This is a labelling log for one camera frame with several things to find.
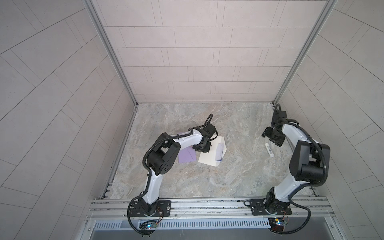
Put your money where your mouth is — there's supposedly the cream envelope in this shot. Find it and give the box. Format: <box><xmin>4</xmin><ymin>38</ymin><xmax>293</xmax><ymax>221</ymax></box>
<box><xmin>198</xmin><ymin>136</ymin><xmax>227</xmax><ymax>167</ymax></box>

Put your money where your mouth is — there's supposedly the white glue stick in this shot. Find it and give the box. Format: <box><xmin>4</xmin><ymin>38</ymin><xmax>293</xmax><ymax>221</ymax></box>
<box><xmin>265</xmin><ymin>143</ymin><xmax>275</xmax><ymax>158</ymax></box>

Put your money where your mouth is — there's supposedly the purple envelope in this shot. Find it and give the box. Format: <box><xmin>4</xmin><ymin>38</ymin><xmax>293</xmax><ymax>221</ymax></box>
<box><xmin>176</xmin><ymin>134</ymin><xmax>198</xmax><ymax>164</ymax></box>

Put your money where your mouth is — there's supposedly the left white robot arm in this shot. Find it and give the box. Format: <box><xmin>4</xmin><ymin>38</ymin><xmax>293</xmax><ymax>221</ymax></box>
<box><xmin>139</xmin><ymin>123</ymin><xmax>217</xmax><ymax>215</ymax></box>

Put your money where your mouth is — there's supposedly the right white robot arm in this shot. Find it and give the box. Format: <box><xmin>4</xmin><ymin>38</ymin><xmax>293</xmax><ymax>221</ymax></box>
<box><xmin>262</xmin><ymin>104</ymin><xmax>331</xmax><ymax>215</ymax></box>

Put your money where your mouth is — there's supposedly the white paper sheet underneath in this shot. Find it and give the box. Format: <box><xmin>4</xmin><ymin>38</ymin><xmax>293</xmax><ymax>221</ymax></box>
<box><xmin>215</xmin><ymin>143</ymin><xmax>226</xmax><ymax>162</ymax></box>

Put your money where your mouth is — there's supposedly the right circuit board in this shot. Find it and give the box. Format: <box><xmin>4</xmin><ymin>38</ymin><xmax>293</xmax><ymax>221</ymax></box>
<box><xmin>268</xmin><ymin>218</ymin><xmax>288</xmax><ymax>233</ymax></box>

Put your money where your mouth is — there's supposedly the circuit board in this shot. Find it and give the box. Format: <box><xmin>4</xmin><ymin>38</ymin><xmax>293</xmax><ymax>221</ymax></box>
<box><xmin>139</xmin><ymin>220</ymin><xmax>158</xmax><ymax>231</ymax></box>
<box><xmin>268</xmin><ymin>218</ymin><xmax>288</xmax><ymax>233</ymax></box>

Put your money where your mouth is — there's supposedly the left circuit board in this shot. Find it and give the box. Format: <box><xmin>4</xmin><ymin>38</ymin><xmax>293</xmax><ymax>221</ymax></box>
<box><xmin>139</xmin><ymin>220</ymin><xmax>158</xmax><ymax>231</ymax></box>

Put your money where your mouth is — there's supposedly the right black corrugated cable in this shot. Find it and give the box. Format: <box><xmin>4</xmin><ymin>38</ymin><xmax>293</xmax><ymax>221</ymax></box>
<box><xmin>269</xmin><ymin>103</ymin><xmax>328</xmax><ymax>235</ymax></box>

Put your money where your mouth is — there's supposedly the black corrugated cable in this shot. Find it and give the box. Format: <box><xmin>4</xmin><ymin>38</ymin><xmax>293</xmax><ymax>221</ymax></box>
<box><xmin>269</xmin><ymin>103</ymin><xmax>328</xmax><ymax>235</ymax></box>
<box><xmin>126</xmin><ymin>113</ymin><xmax>214</xmax><ymax>236</ymax></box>

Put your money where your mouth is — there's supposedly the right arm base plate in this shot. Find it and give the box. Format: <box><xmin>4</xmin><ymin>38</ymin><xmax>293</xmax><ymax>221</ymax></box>
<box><xmin>249</xmin><ymin>199</ymin><xmax>292</xmax><ymax>216</ymax></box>

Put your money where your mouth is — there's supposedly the left black corrugated cable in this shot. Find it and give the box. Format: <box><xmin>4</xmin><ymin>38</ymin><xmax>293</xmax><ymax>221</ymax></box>
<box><xmin>126</xmin><ymin>113</ymin><xmax>214</xmax><ymax>236</ymax></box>

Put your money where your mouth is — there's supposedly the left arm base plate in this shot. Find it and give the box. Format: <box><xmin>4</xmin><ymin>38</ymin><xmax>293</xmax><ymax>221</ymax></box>
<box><xmin>129</xmin><ymin>200</ymin><xmax>172</xmax><ymax>218</ymax></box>

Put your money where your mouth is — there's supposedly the aluminium rail frame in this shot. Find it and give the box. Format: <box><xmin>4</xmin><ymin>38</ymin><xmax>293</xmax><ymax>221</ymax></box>
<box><xmin>80</xmin><ymin>195</ymin><xmax>346</xmax><ymax>240</ymax></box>

